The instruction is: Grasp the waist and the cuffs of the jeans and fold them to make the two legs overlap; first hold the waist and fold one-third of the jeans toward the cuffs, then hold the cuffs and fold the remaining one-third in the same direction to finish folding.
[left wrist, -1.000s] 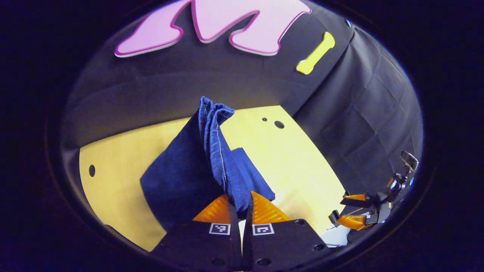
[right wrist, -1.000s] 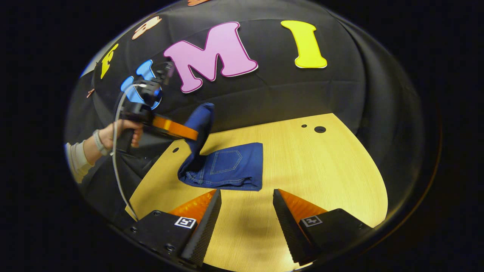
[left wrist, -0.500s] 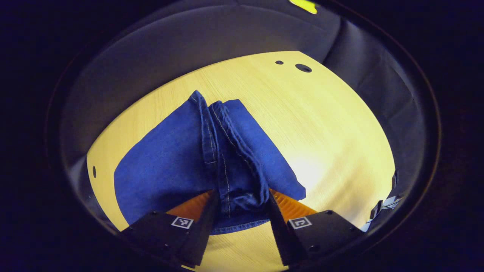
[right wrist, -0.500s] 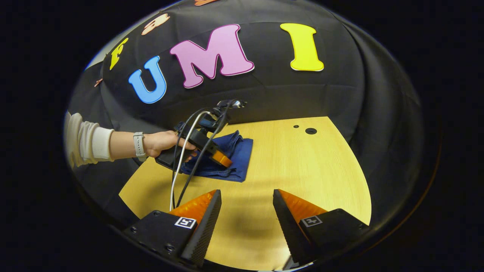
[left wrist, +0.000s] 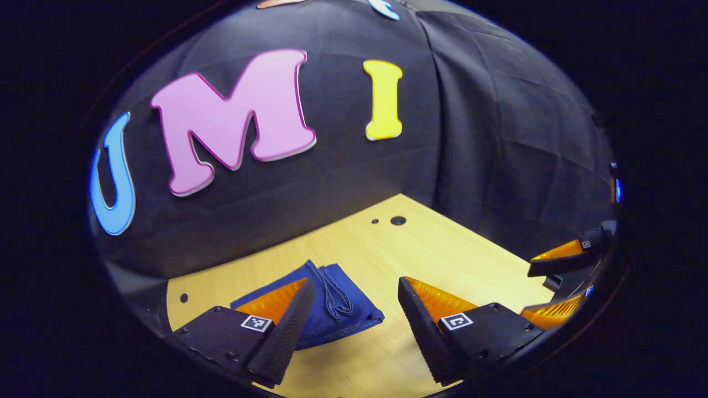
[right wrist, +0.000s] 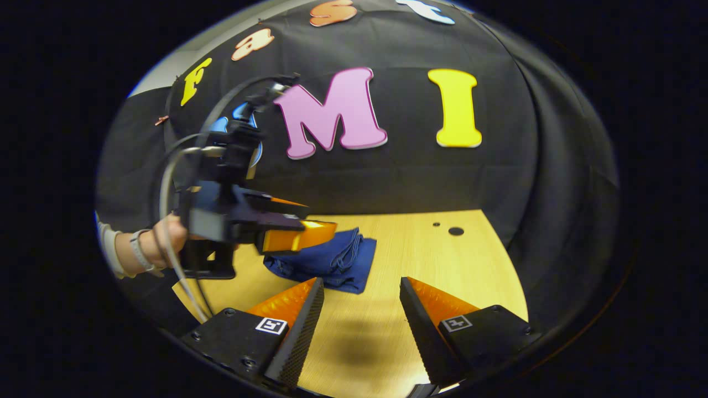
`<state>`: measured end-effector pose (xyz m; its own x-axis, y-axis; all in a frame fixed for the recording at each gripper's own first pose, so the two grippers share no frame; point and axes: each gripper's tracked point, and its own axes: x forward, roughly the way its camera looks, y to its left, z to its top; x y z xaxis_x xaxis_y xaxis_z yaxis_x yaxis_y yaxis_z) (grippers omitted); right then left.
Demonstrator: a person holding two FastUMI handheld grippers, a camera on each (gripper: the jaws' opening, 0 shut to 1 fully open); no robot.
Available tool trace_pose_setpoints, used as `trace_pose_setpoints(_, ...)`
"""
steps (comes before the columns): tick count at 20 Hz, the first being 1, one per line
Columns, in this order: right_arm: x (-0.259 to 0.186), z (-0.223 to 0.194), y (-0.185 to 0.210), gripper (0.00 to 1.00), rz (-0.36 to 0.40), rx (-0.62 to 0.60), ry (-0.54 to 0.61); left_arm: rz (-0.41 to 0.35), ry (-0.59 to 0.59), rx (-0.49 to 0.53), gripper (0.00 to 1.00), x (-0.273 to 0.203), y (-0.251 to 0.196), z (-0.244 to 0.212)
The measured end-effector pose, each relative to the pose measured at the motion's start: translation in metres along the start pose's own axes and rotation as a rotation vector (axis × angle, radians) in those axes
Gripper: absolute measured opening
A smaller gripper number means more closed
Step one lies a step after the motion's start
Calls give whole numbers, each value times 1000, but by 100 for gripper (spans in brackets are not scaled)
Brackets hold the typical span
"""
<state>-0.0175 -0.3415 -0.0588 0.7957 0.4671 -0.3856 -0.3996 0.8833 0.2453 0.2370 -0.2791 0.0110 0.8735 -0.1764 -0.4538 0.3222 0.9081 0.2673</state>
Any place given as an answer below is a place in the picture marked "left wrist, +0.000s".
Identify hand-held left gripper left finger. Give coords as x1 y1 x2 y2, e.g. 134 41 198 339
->
171 278 316 387

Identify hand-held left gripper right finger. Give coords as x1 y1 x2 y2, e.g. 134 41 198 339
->
398 276 548 386

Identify blue denim jeans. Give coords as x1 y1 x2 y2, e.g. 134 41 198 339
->
231 260 385 350

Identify black backdrop cloth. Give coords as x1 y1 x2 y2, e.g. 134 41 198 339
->
88 0 617 280

